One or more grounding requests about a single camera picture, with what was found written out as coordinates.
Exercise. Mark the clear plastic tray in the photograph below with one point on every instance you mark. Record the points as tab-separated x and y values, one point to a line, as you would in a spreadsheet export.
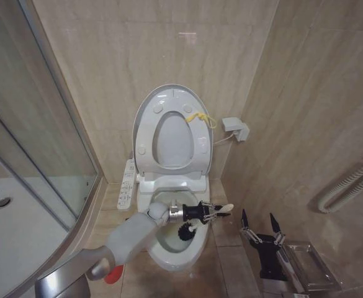
314	267

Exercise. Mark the white toilet seat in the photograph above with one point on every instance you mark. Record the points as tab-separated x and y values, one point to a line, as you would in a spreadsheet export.
199	133

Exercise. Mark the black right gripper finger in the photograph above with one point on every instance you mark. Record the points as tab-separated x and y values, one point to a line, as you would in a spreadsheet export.
245	223
274	225

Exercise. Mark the white shower tray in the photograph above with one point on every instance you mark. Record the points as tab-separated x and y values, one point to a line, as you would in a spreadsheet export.
20	236

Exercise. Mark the white ribbed grab bar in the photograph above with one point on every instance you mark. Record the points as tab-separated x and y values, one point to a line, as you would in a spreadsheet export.
345	183

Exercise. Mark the white toilet lid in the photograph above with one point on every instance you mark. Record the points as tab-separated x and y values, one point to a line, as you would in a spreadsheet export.
172	139

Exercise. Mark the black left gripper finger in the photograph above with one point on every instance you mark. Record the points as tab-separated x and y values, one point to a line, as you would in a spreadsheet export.
212	217
211	206

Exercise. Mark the white bidet control panel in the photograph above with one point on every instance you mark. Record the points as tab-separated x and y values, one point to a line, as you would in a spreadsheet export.
126	186

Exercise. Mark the round metal shower drain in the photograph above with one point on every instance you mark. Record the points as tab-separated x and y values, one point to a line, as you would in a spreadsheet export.
4	201

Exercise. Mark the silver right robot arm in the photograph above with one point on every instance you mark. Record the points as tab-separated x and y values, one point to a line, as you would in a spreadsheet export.
280	287

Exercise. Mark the glass shower enclosure door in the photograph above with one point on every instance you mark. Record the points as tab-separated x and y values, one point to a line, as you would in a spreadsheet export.
29	108

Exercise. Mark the white toilet bowl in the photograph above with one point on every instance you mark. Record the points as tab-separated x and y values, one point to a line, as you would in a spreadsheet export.
172	260

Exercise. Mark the grey wall socket box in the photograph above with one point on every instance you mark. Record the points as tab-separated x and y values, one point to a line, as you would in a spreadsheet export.
234	125

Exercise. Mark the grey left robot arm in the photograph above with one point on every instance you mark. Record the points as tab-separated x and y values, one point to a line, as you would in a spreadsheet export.
128	231

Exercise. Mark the red round object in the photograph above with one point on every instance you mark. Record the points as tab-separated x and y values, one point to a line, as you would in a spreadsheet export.
114	274

